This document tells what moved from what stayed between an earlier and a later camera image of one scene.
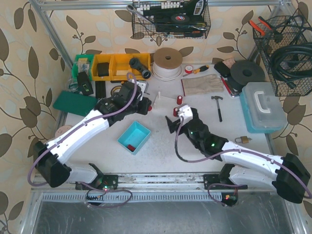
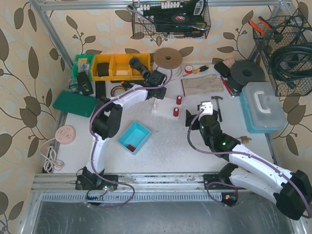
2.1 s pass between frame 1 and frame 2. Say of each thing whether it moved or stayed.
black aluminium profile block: stayed
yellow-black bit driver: stayed
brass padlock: stayed
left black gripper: moved
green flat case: stayed
